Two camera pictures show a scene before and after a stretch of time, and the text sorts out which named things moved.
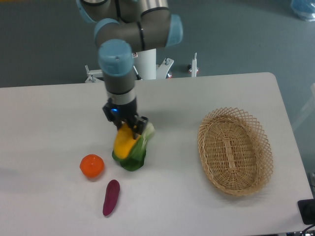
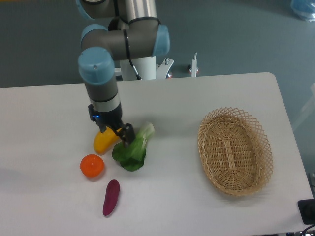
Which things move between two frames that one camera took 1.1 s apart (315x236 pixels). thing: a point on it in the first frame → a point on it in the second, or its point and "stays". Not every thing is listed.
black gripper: x=119 y=113 → x=112 y=118
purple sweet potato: x=112 y=192 stays
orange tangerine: x=92 y=165 stays
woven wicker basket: x=236 y=151 stays
